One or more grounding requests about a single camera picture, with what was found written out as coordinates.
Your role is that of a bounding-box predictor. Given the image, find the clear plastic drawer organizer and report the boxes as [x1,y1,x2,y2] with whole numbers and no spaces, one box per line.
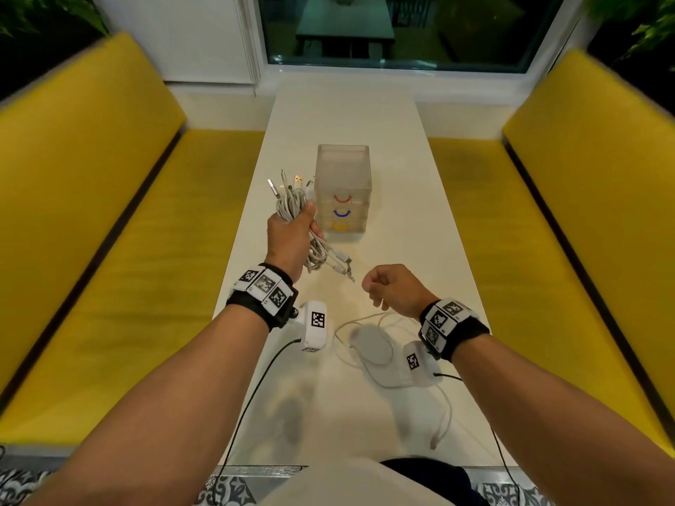
[314,144,373,243]

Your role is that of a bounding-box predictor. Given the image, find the thin black camera cable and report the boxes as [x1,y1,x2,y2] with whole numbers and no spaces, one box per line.
[432,371,523,506]
[213,337,302,506]

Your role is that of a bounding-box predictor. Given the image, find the dark glass window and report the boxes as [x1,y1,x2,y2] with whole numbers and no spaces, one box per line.
[257,0,570,74]

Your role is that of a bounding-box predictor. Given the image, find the black wristband with marker tags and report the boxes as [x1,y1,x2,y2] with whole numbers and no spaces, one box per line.
[419,298,491,363]
[226,263,300,332]

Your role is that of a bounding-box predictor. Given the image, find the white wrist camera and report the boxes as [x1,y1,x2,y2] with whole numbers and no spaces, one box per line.
[292,301,329,353]
[403,339,444,388]

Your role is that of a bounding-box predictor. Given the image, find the yellow bench backrest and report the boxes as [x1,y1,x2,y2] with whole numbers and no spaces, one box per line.
[0,31,186,401]

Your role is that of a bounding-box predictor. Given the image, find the right yellow bench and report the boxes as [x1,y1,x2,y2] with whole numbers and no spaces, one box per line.
[501,48,675,417]

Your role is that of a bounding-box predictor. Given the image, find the person's right forearm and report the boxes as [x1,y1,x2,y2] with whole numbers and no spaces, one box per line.
[451,334,675,506]

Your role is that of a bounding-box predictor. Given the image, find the yellow bench seat cushion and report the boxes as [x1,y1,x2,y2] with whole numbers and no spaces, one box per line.
[427,136,675,454]
[0,129,264,446]

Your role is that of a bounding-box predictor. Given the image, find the person's black trousers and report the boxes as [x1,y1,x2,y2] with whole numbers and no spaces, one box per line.
[379,457,489,506]

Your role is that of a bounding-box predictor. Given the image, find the person's left forearm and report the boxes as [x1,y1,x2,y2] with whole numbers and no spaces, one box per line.
[26,304,270,506]

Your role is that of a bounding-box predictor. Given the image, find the green leafy plant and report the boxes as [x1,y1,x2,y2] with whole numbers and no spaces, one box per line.
[585,0,675,58]
[0,0,109,37]

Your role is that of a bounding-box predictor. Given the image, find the person's right hand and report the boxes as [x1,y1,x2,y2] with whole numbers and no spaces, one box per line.
[362,264,442,321]

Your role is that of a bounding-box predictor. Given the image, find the person's left hand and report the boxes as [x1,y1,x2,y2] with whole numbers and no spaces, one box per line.
[263,200,326,285]

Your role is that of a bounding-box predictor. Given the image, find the person's white shirt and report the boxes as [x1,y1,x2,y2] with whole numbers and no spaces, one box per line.
[258,458,454,506]

